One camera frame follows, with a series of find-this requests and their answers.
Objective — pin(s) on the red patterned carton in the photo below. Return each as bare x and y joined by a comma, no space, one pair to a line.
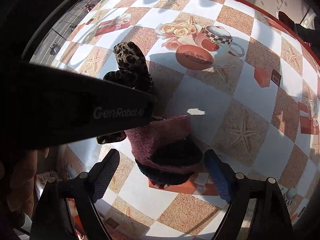
43,178

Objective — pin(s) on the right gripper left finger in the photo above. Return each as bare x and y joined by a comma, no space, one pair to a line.
52,217

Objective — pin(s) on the seated person in black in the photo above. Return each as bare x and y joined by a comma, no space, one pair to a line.
310,36

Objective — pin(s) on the left hand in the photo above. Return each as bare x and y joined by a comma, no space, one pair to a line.
19,193

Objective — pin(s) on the pink and navy sock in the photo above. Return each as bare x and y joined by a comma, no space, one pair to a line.
164,150

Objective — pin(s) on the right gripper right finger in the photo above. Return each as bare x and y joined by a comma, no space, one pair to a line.
271,219

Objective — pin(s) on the leopard print scrunchie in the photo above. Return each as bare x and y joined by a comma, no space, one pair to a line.
132,72

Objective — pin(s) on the checkered tablecloth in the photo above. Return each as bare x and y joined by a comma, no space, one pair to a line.
250,89

